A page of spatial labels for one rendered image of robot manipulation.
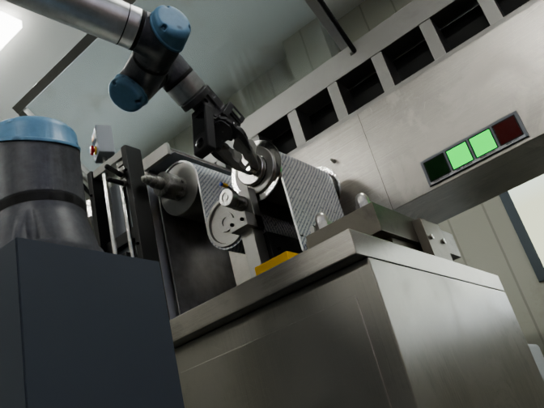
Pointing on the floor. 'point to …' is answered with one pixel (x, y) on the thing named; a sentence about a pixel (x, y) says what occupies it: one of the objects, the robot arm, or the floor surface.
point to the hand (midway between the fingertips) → (250, 169)
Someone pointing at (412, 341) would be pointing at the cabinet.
